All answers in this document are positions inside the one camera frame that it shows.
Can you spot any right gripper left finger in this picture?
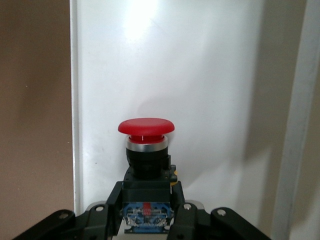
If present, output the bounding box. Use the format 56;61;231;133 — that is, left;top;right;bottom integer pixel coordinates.
11;181;125;240

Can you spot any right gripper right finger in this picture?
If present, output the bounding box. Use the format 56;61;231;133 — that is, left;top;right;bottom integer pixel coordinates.
169;183;272;240

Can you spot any red mushroom push button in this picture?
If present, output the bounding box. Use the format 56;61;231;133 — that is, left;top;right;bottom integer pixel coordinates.
117;118;179;235

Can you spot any brown table cover mat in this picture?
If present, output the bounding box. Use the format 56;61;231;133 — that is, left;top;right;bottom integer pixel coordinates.
0;0;76;221

